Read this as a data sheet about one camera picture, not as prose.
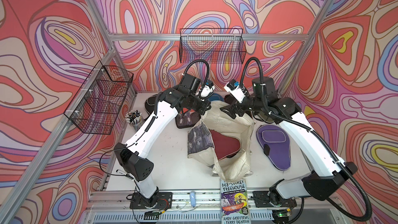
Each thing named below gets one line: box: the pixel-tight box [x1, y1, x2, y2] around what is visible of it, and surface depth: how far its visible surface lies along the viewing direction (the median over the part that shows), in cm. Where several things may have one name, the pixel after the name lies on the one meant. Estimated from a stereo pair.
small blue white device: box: [189, 190, 196, 208], surface depth 73 cm
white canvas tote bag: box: [187, 100, 256, 181], surface depth 75 cm
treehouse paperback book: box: [219, 178, 252, 224], surface depth 72 cm
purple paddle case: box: [256, 124, 291, 172], surface depth 91 cm
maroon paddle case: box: [209, 129, 241, 161], surface depth 90 cm
